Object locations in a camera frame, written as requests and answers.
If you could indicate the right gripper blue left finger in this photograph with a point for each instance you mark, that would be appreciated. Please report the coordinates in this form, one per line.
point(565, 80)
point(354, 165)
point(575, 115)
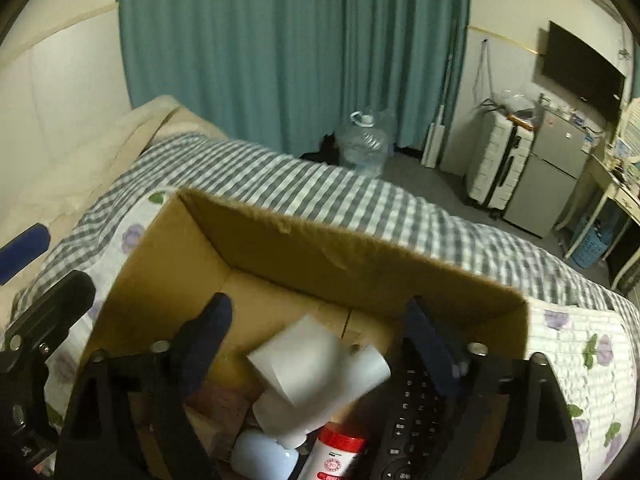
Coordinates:
point(126, 417)

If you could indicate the brown cardboard box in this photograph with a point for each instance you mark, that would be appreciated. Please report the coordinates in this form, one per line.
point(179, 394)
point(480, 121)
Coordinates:
point(233, 335)

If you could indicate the white floral quilt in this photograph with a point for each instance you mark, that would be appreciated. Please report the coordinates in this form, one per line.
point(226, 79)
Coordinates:
point(575, 369)

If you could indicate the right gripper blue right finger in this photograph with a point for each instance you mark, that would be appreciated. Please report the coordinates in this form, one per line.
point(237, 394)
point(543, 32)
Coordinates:
point(502, 418)

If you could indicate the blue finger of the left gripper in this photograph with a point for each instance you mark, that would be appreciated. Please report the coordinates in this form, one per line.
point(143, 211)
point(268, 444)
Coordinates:
point(24, 249)
point(46, 323)

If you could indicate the grey checked bed sheet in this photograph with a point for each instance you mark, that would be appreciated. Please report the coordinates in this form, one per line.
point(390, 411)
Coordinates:
point(340, 197)

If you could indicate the white handheld device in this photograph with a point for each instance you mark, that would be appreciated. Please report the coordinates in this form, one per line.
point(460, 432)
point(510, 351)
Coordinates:
point(310, 374)

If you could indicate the white flat mop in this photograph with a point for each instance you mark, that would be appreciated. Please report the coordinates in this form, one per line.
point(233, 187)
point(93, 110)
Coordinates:
point(435, 128)

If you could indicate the clear water jug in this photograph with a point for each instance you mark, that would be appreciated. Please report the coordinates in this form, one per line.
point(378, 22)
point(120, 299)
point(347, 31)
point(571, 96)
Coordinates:
point(366, 141)

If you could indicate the silver mini fridge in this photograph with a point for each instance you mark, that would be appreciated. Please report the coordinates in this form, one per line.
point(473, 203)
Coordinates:
point(555, 162)

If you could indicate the white dressing table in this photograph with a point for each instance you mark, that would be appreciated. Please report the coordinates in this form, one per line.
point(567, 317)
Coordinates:
point(613, 197)

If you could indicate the blue laundry basket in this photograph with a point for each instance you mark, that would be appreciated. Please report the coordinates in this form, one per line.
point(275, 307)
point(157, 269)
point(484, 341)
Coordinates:
point(596, 242)

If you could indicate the white bottle red label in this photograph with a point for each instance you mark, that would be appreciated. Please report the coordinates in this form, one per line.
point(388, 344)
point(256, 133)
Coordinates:
point(333, 455)

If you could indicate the white suitcase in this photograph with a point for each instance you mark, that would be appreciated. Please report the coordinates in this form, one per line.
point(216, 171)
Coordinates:
point(498, 160)

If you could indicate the light blue earbuds case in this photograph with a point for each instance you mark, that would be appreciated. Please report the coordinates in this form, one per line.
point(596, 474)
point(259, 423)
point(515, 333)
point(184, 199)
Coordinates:
point(258, 457)

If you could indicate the black wall television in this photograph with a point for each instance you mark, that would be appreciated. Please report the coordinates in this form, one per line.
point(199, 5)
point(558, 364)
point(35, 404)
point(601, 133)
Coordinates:
point(580, 69)

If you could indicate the black remote control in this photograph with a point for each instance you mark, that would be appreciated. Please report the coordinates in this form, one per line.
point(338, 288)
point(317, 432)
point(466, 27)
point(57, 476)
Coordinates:
point(414, 413)

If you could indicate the green curtain left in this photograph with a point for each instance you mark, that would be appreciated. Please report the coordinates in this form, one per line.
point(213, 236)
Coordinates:
point(285, 73)

